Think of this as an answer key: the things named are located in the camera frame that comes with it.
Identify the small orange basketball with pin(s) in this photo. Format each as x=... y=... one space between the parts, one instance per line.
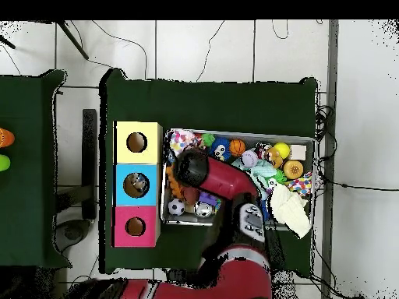
x=237 y=147

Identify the light blue muslin cloth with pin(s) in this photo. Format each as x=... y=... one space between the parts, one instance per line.
x=265 y=169

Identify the polka dot paper napkin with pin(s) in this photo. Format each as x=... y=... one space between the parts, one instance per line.
x=184 y=140

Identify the brown monkey plush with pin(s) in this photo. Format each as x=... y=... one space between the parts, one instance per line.
x=274 y=157

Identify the dark green table cloth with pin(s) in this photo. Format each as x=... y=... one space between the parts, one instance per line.
x=218 y=106
x=28 y=202

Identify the black tripod leg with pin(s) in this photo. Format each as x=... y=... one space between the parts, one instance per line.
x=7 y=43
x=73 y=40

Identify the grey round base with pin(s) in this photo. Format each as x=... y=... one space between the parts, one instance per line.
x=73 y=232

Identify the blue spiky ball with eyes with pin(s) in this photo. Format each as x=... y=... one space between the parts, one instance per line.
x=219 y=149

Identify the yellow ball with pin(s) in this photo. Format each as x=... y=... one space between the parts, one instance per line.
x=281 y=150

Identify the cream muslin cloth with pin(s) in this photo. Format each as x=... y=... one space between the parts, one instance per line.
x=290 y=211

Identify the small white baseball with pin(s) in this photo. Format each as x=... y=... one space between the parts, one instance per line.
x=249 y=158

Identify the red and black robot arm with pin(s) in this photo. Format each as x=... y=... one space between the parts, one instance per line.
x=227 y=180

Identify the small soccer ball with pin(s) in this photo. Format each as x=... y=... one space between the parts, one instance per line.
x=176 y=207

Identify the orange plastic object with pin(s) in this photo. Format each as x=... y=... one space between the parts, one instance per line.
x=6 y=138

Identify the green plastic object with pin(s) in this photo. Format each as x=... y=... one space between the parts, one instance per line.
x=3 y=163

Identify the wooden box with three holes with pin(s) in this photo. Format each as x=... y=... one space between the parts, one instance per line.
x=149 y=149

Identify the silver mesh bin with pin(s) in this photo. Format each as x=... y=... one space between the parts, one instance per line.
x=180 y=221

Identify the black panel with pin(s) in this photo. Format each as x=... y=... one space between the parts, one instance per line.
x=89 y=140

